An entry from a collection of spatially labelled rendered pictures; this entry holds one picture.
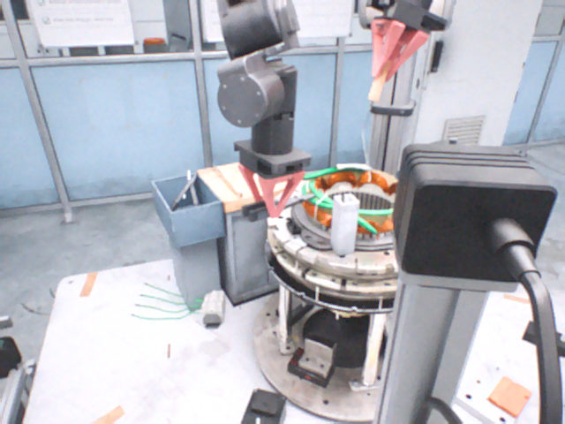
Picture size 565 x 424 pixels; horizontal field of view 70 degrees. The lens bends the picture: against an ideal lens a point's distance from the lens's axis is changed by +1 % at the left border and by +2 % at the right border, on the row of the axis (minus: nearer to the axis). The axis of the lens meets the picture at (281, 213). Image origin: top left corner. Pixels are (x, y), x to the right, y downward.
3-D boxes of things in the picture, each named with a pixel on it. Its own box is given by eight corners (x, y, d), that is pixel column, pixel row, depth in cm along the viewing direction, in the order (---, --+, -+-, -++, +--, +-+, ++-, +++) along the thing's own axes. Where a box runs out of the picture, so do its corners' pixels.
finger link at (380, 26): (412, 90, 59) (442, 22, 56) (371, 74, 56) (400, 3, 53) (390, 85, 65) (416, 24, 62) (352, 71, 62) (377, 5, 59)
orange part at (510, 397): (516, 419, 70) (517, 415, 70) (486, 400, 74) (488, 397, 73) (531, 395, 75) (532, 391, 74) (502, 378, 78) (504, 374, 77)
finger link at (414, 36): (408, 88, 59) (437, 20, 56) (365, 72, 56) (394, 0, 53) (386, 83, 65) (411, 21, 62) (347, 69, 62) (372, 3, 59)
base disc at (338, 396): (290, 452, 66) (290, 450, 65) (234, 298, 98) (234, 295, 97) (484, 384, 77) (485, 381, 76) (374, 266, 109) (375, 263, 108)
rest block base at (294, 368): (297, 353, 82) (298, 346, 81) (335, 368, 79) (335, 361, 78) (286, 371, 78) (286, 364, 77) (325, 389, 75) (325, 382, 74)
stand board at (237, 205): (225, 213, 83) (224, 203, 82) (197, 179, 98) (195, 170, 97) (308, 193, 91) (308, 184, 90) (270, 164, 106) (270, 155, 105)
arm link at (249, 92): (292, -5, 47) (230, 19, 51) (252, -10, 38) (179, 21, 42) (318, 97, 51) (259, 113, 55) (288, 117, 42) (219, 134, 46)
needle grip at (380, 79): (374, 101, 60) (388, 59, 59) (365, 98, 61) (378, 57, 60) (380, 102, 61) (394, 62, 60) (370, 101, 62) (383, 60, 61)
